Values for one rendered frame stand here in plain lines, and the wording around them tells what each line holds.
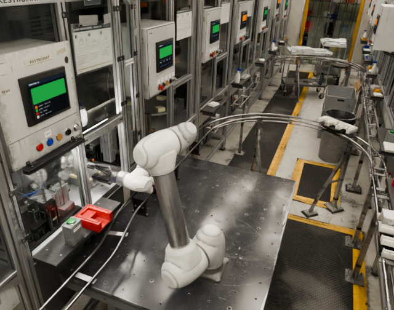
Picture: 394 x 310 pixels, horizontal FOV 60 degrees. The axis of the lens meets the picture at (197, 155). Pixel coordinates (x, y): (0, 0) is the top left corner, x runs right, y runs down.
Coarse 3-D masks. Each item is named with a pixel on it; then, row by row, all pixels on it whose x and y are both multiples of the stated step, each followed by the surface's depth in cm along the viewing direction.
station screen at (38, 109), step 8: (64, 72) 150; (40, 80) 138; (48, 80) 142; (56, 80) 146; (64, 80) 151; (32, 88) 135; (32, 96) 136; (56, 96) 148; (64, 96) 153; (32, 104) 137; (40, 104) 141; (48, 104) 145; (56, 104) 149; (64, 104) 154; (40, 112) 142; (48, 112) 146
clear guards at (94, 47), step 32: (128, 0) 189; (96, 32) 169; (128, 32) 195; (96, 64) 174; (96, 96) 180; (128, 96) 209; (96, 128) 185; (128, 128) 217; (64, 160) 167; (32, 192) 151; (64, 192) 171; (32, 224) 155; (32, 256) 160
